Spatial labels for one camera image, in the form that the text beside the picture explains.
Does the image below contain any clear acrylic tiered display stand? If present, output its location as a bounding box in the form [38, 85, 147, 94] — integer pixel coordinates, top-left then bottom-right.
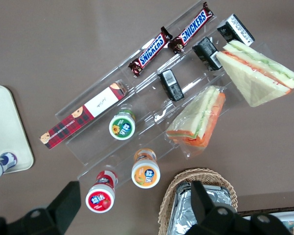
[55, 0, 272, 187]

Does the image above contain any wrapped sandwich with orange bread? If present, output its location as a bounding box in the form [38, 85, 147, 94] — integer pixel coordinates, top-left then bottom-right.
[165, 85, 226, 159]

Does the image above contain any cream plastic tray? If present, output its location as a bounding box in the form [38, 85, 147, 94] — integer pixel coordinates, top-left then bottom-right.
[0, 85, 35, 174]

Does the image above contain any aluminium foil container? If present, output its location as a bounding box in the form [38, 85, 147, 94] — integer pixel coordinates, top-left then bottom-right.
[167, 182, 232, 235]

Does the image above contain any blue lid gum bottle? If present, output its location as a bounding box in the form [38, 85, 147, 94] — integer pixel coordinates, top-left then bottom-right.
[0, 151, 18, 182]

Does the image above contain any red plaid cookie box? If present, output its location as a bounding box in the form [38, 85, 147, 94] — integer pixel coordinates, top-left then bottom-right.
[40, 82, 133, 149]

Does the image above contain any black tissue pack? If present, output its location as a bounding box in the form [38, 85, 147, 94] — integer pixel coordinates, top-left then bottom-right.
[192, 36, 223, 71]
[157, 69, 185, 102]
[217, 14, 256, 47]

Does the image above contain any Snickers chocolate bar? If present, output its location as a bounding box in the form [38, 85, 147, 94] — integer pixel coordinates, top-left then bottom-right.
[128, 26, 173, 78]
[168, 1, 215, 54]

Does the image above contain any woven wicker basket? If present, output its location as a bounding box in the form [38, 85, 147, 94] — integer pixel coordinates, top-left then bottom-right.
[158, 167, 238, 235]

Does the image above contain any sandwich with red filling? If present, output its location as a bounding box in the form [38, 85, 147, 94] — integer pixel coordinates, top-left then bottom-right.
[215, 40, 294, 108]

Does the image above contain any orange lid gum bottle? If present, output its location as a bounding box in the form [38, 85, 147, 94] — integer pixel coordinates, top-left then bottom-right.
[131, 148, 161, 188]

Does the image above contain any red lid gum bottle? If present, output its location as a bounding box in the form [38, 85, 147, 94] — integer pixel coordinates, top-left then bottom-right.
[85, 170, 119, 212]

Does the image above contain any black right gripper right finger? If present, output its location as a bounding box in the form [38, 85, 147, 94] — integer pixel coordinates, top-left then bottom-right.
[183, 180, 293, 235]

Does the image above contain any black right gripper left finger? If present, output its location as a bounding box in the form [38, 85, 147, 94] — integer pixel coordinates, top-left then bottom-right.
[0, 181, 82, 235]

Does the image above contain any green lid gum bottle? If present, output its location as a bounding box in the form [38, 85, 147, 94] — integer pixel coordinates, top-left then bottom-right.
[109, 104, 136, 141]

